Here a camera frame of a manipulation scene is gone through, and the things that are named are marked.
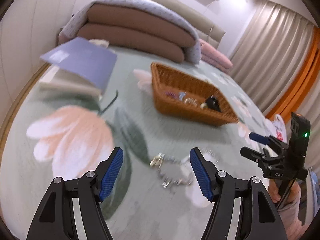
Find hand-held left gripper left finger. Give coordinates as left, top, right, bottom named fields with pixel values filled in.
left=26, top=147, right=124, bottom=240

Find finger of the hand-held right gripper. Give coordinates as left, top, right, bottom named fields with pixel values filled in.
left=249, top=132, right=290, bottom=153
left=240, top=147, right=288, bottom=168

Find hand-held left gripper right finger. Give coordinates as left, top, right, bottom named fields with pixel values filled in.
left=189, top=147, right=282, bottom=240

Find silver chain bracelet with charm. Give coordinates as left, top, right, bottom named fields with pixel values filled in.
left=149, top=152, right=195, bottom=188

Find black wrist watch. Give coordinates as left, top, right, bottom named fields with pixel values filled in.
left=205, top=95, right=222, bottom=112

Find brown wicker basket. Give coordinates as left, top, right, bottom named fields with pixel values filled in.
left=150, top=62, right=239, bottom=127

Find person's right forearm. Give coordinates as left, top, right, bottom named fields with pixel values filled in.
left=276, top=182, right=309, bottom=240

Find person's right hand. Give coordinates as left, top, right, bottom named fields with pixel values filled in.
left=267, top=179, right=285, bottom=204

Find white plastic bag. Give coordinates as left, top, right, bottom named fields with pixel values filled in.
left=271, top=114, right=293, bottom=143

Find green floral bedspread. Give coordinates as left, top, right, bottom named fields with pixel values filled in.
left=0, top=40, right=320, bottom=240

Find orange curtain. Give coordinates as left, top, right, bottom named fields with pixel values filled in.
left=265, top=27, right=320, bottom=120

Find beige curtain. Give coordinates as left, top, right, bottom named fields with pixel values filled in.
left=229, top=0, right=315, bottom=113

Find pink folded blanket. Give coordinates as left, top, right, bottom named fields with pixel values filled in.
left=199, top=39, right=233, bottom=74

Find blue cover book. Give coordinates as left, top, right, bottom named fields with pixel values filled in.
left=39, top=37, right=118, bottom=100

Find white crumpled cloth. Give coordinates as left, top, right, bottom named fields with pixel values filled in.
left=88, top=39, right=110, bottom=48

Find brown pillow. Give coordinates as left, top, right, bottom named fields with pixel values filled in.
left=87, top=3, right=195, bottom=48
left=77, top=23, right=187, bottom=63

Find folded brown quilt stack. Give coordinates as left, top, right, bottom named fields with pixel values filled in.
left=58, top=0, right=202, bottom=64

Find white wardrobe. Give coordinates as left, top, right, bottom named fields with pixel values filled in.
left=0, top=0, right=113, bottom=105

